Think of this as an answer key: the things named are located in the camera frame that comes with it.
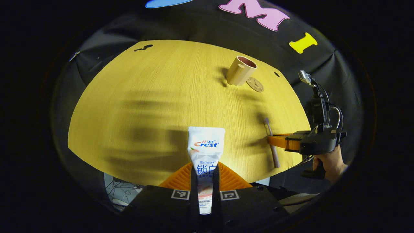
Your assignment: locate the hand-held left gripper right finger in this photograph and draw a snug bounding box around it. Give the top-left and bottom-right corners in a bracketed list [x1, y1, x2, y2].
[213, 163, 291, 232]

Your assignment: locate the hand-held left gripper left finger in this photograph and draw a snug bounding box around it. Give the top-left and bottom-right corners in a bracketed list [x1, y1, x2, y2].
[125, 162, 199, 233]

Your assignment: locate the pale pink toothbrush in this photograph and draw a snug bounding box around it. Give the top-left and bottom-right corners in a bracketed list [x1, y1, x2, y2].
[264, 117, 281, 169]

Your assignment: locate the white toothpaste tube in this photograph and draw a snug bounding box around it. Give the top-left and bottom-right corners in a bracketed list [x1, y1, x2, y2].
[188, 126, 226, 215]

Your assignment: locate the round brown coaster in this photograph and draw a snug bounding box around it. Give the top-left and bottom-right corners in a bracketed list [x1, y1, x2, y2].
[246, 77, 264, 93]

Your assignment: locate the beige cup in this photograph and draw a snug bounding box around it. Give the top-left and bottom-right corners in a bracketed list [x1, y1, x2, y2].
[226, 56, 258, 87]

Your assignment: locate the wooden desktop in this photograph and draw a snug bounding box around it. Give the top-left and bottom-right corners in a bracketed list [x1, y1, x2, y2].
[67, 40, 311, 186]

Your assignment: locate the black backdrop cloth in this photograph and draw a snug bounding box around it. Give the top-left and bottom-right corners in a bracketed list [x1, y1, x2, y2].
[52, 0, 363, 207]

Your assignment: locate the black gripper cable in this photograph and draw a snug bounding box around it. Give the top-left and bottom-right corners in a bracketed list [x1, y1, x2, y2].
[319, 83, 343, 130]

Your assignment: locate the loose cables bundle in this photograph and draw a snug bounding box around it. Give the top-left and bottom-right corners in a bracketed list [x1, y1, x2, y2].
[105, 176, 143, 207]

